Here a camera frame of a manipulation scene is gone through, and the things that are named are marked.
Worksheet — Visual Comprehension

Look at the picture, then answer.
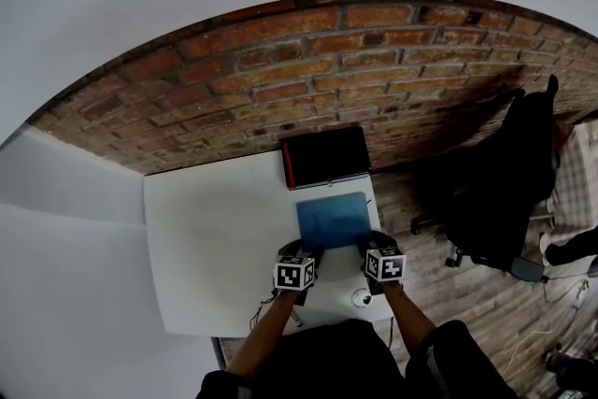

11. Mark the person's right forearm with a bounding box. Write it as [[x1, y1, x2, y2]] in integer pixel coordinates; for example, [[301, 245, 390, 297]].
[[380, 282, 438, 361]]

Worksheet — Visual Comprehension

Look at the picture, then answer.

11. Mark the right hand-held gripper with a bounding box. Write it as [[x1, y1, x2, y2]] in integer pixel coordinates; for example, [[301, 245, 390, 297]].
[[357, 229, 406, 294]]

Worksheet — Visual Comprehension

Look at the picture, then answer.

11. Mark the white cable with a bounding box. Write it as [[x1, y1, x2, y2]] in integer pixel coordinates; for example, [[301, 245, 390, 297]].
[[508, 329, 552, 368]]

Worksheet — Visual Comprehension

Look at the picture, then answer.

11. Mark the black office chair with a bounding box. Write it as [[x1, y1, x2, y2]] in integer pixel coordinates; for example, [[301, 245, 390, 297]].
[[410, 74, 561, 282]]

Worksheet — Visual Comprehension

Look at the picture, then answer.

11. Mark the person's black clothing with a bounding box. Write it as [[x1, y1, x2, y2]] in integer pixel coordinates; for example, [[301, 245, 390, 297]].
[[194, 317, 520, 399]]

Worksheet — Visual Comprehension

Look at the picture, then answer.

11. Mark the person's left forearm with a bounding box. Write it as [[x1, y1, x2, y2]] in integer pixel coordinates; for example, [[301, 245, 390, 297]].
[[223, 289, 300, 382]]

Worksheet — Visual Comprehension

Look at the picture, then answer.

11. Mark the small round grey tape roll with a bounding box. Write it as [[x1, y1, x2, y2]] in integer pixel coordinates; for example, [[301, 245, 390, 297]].
[[351, 288, 375, 308]]

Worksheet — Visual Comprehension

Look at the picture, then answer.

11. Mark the blue notebook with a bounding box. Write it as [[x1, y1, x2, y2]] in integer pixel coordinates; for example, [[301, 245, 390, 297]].
[[295, 191, 374, 251]]

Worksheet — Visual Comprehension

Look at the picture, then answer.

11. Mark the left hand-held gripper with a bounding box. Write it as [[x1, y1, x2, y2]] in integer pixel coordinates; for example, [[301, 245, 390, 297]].
[[274, 239, 323, 293]]

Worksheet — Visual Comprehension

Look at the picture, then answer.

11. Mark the black storage box red edge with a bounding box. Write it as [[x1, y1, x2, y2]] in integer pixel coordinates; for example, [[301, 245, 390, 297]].
[[279, 124, 373, 192]]

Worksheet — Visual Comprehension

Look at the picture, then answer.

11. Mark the checked cloth covered table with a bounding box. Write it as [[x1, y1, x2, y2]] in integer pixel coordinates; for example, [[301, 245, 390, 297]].
[[541, 121, 598, 240]]

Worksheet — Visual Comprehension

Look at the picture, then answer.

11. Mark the white table top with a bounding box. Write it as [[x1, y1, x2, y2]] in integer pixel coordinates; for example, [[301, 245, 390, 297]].
[[142, 149, 396, 337]]

